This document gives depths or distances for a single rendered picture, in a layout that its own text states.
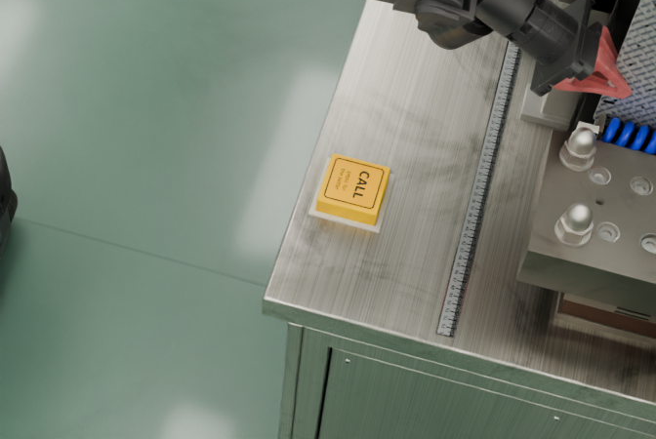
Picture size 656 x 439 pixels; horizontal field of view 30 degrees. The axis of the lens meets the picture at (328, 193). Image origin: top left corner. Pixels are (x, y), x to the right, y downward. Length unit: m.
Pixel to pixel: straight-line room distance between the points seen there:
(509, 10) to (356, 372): 0.46
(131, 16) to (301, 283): 1.54
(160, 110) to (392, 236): 1.31
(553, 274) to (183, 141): 1.42
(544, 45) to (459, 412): 0.45
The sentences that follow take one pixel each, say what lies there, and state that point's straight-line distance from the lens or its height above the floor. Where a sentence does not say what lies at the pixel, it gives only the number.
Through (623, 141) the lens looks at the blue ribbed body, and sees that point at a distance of 1.32.
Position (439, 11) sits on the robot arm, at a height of 1.19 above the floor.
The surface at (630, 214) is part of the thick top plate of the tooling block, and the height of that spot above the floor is 1.03.
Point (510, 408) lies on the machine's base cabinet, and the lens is 1.39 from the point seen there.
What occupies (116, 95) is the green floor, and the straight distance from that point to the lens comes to 2.63.
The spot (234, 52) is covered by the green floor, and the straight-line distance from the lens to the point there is 2.70.
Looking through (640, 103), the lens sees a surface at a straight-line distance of 1.32.
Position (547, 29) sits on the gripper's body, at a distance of 1.23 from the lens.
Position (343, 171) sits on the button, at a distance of 1.37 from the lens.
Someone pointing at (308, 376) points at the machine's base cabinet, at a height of 0.74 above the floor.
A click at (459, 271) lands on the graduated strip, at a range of 1.34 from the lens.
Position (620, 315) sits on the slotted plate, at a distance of 1.31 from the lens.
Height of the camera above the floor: 2.03
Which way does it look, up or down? 55 degrees down
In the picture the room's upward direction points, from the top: 7 degrees clockwise
